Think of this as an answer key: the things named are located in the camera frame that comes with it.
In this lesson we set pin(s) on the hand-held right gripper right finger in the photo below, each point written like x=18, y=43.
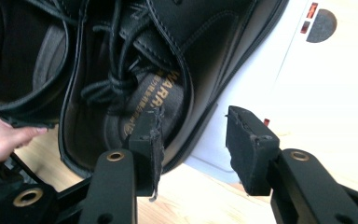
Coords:
x=248, y=155

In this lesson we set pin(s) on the black leather lace-up shoe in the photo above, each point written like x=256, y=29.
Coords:
x=205, y=40
x=18, y=62

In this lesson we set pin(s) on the white shoe box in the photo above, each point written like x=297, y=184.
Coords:
x=261, y=102

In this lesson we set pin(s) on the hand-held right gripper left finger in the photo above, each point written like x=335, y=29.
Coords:
x=146, y=152

